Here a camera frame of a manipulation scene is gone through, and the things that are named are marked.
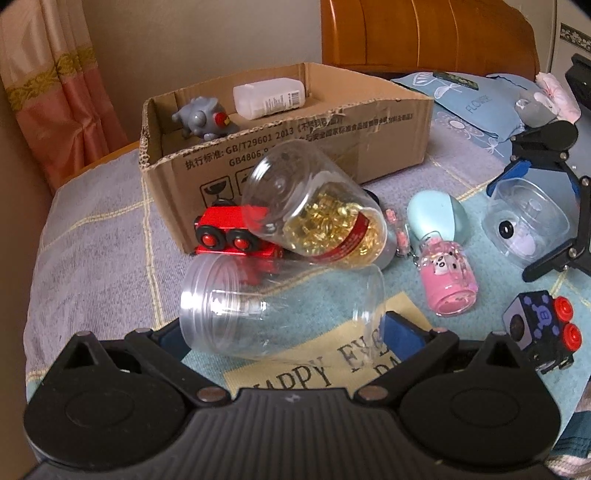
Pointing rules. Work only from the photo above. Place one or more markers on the white plastic bottle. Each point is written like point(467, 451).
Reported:
point(268, 98)

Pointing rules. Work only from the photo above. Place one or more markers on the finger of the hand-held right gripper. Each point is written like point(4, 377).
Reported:
point(561, 258)
point(508, 177)

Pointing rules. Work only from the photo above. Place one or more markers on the checked blue grey blanket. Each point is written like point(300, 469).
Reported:
point(106, 258)

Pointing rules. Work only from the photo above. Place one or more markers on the grey plush toy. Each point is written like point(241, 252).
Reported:
point(535, 110)

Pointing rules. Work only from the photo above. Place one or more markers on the black cube toy red wheels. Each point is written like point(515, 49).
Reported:
point(542, 330)

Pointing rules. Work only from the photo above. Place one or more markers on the wooden headboard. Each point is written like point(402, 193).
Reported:
point(415, 32)

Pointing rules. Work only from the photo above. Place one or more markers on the pink curtain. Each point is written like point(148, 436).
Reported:
point(60, 83)

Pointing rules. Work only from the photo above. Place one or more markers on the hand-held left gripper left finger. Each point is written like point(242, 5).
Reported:
point(167, 336)

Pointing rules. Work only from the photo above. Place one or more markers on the clear jar of gold capsules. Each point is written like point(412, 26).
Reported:
point(314, 221)

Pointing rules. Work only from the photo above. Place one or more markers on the white patterned cabinet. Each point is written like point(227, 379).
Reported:
point(568, 27)

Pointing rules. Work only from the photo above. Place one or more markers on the dark green patterned pouch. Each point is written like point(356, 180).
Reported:
point(455, 79)

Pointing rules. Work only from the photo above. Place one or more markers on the wooden bed frame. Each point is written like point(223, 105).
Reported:
point(106, 159)

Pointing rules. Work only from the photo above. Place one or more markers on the pink and white cloth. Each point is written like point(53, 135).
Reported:
point(561, 94)

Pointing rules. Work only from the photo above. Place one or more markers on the red toy train car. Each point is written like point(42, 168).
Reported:
point(217, 226)

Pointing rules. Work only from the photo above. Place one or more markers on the grey toy figure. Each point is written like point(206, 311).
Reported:
point(203, 121)

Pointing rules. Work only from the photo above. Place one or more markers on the clear plastic jar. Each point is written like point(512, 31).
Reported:
point(277, 314)

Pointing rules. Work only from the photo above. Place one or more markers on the light blue backed oval mirror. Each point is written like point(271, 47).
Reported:
point(436, 213)

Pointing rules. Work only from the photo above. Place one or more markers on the brown cardboard box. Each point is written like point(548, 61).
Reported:
point(323, 138)

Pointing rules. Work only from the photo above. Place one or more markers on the light blue floral pillow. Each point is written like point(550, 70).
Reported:
point(471, 106)

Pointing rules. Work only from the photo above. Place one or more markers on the clear plastic container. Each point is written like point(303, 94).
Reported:
point(524, 221)

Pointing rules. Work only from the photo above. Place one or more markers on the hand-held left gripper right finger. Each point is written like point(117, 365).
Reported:
point(402, 333)

